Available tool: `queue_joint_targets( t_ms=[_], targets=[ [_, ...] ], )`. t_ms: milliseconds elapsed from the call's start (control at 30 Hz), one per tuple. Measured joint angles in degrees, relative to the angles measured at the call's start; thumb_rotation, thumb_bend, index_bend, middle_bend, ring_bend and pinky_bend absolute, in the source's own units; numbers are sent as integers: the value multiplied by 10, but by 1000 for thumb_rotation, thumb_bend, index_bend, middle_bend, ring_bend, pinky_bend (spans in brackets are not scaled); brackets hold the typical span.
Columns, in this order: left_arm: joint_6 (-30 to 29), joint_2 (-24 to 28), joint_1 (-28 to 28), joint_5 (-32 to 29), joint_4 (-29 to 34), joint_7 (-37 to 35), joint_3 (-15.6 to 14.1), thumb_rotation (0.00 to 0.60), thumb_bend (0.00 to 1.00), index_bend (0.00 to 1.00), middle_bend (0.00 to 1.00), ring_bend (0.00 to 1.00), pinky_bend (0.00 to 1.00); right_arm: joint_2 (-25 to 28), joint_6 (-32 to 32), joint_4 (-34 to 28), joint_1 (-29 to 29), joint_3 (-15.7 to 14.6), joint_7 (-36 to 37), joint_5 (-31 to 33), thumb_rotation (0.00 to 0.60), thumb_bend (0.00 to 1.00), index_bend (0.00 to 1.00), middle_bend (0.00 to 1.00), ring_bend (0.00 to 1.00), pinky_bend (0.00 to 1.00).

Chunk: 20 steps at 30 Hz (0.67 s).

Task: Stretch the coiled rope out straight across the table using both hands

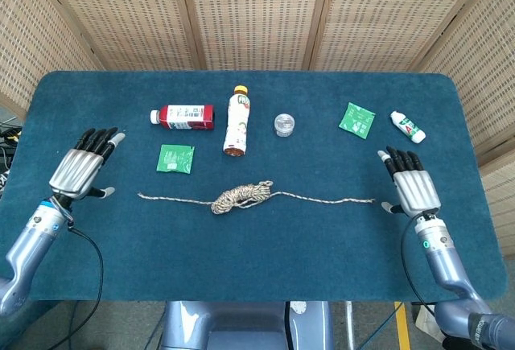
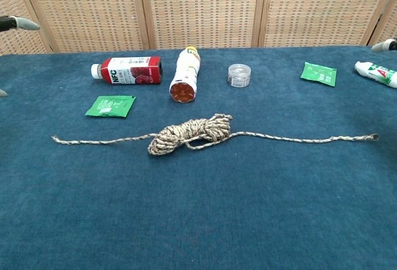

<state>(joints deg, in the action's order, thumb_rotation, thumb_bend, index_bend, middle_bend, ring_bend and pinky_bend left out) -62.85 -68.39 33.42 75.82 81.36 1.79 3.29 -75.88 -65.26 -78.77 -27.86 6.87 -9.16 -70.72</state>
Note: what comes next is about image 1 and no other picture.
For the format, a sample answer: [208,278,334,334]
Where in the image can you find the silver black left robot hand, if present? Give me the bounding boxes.
[48,126,126,201]

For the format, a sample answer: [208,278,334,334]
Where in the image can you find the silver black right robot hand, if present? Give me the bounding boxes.
[377,145,442,218]

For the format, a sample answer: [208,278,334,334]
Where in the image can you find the beige braided rope bundle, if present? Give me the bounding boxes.
[137,179,377,216]

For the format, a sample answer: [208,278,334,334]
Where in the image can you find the small white green-print bottle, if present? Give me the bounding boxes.
[389,110,426,144]

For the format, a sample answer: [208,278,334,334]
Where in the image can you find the green foil sachet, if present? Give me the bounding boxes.
[156,144,196,175]
[338,101,377,141]

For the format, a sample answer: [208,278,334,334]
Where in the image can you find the red NFC juice bottle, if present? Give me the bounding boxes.
[150,104,216,131]

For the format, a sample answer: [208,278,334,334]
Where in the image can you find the woven bamboo screen panel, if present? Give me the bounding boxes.
[34,0,207,72]
[309,0,494,72]
[416,0,515,246]
[0,0,101,120]
[176,0,325,72]

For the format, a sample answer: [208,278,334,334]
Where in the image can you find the small clear plastic jar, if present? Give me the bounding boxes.
[274,113,297,138]

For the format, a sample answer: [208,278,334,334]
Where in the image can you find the metal table leg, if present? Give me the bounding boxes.
[345,300,356,350]

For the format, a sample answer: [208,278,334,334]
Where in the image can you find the white yellow-capped tea bottle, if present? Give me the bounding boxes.
[222,84,253,158]

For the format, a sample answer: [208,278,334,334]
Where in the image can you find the blue carpet table cover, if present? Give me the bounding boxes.
[0,70,509,303]

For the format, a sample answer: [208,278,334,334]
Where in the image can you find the blue-grey robot torso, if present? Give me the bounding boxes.
[159,300,335,350]

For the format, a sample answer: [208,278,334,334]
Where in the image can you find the multicoloured left wrist wires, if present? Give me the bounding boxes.
[47,200,76,223]

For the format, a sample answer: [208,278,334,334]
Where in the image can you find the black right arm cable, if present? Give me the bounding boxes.
[401,216,447,339]

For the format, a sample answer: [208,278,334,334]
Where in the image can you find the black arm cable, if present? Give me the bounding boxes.
[60,224,105,350]
[401,216,447,339]

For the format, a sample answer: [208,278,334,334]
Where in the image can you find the tangled floor cables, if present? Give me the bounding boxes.
[0,121,23,158]

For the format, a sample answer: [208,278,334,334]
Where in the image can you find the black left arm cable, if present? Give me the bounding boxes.
[60,224,105,350]

